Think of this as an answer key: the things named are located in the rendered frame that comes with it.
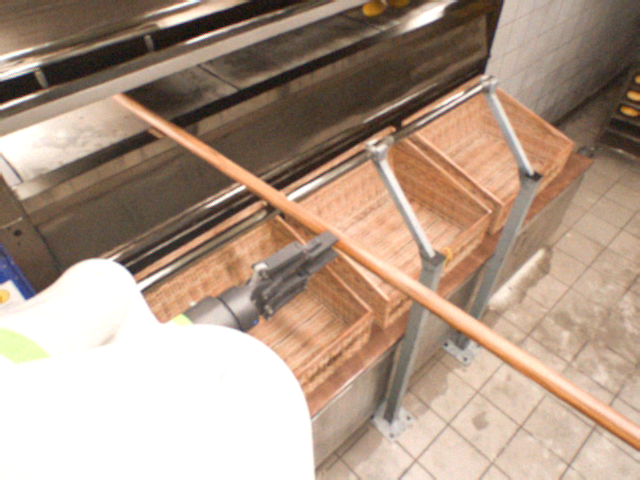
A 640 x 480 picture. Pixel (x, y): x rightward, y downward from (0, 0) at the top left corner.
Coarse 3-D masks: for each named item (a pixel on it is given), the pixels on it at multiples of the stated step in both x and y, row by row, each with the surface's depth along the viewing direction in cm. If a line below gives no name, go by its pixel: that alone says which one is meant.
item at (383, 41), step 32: (480, 0) 175; (384, 32) 154; (416, 32) 159; (320, 64) 138; (352, 64) 145; (256, 96) 126; (192, 128) 117; (96, 160) 106; (128, 160) 109; (32, 192) 99; (64, 192) 102
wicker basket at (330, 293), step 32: (224, 224) 139; (224, 256) 143; (256, 256) 152; (160, 288) 132; (192, 288) 139; (224, 288) 148; (320, 288) 148; (160, 320) 135; (288, 320) 147; (320, 320) 147; (352, 320) 143; (288, 352) 139; (320, 352) 123; (352, 352) 139
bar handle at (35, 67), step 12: (156, 24) 87; (120, 36) 84; (132, 36) 85; (144, 36) 87; (84, 48) 80; (96, 48) 82; (108, 48) 83; (144, 48) 88; (36, 60) 77; (48, 60) 78; (60, 60) 79; (0, 72) 74; (12, 72) 75; (24, 72) 76; (36, 72) 77
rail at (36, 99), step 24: (312, 0) 103; (336, 0) 108; (240, 24) 94; (264, 24) 98; (168, 48) 87; (192, 48) 89; (96, 72) 80; (120, 72) 82; (24, 96) 75; (48, 96) 76; (0, 120) 73
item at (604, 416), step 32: (128, 96) 120; (160, 128) 112; (224, 160) 101; (256, 192) 96; (320, 224) 88; (352, 256) 84; (416, 288) 78; (448, 320) 75; (512, 352) 70; (544, 384) 67; (608, 416) 63
